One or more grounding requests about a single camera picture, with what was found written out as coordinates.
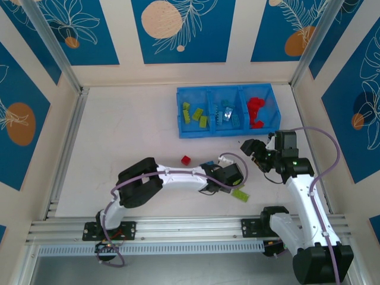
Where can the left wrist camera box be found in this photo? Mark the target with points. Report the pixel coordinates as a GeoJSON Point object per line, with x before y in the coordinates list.
{"type": "Point", "coordinates": [226, 160]}

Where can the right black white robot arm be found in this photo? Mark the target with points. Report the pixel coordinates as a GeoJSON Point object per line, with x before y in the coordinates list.
{"type": "Point", "coordinates": [308, 207]}

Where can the blue floral wall panel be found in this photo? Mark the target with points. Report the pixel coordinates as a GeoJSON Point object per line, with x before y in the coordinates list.
{"type": "Point", "coordinates": [35, 41]}
{"type": "Point", "coordinates": [2, 234]}
{"type": "Point", "coordinates": [12, 89]}
{"type": "Point", "coordinates": [356, 104]}
{"type": "Point", "coordinates": [375, 227]}
{"type": "Point", "coordinates": [350, 29]}
{"type": "Point", "coordinates": [276, 17]}
{"type": "Point", "coordinates": [89, 29]}
{"type": "Point", "coordinates": [184, 50]}

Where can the grey metal sheet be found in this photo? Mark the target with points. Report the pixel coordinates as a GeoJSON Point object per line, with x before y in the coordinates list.
{"type": "Point", "coordinates": [190, 270]}

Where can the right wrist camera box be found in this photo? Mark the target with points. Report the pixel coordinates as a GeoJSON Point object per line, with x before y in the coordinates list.
{"type": "Point", "coordinates": [270, 142]}

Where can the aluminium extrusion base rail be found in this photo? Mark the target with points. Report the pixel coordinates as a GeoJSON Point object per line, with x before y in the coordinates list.
{"type": "Point", "coordinates": [190, 228]}

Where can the small red lego brick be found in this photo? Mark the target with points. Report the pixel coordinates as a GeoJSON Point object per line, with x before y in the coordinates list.
{"type": "Point", "coordinates": [186, 160]}

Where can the long blue lego brick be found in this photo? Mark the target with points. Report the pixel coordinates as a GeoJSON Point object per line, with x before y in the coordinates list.
{"type": "Point", "coordinates": [218, 116]}

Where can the aluminium side rail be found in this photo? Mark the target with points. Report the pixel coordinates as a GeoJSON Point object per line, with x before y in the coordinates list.
{"type": "Point", "coordinates": [69, 145]}

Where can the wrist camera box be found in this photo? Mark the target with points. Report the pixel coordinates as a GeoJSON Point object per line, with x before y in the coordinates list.
{"type": "Point", "coordinates": [226, 160]}
{"type": "Point", "coordinates": [270, 142]}

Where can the small green lego brick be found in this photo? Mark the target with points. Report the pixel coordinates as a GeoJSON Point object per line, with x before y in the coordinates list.
{"type": "Point", "coordinates": [186, 106]}

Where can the small controller circuit board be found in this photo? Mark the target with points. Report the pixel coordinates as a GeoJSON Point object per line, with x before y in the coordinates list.
{"type": "Point", "coordinates": [273, 249]}
{"type": "Point", "coordinates": [107, 245]}

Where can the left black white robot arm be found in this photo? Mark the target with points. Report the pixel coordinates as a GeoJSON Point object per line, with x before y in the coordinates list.
{"type": "Point", "coordinates": [178, 176]}

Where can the aluminium frame post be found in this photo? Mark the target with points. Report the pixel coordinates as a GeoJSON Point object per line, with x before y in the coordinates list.
{"type": "Point", "coordinates": [56, 44]}
{"type": "Point", "coordinates": [360, 276]}
{"type": "Point", "coordinates": [26, 264]}
{"type": "Point", "coordinates": [317, 38]}

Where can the blue three-compartment plastic bin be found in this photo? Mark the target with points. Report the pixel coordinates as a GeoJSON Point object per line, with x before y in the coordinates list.
{"type": "Point", "coordinates": [196, 132]}

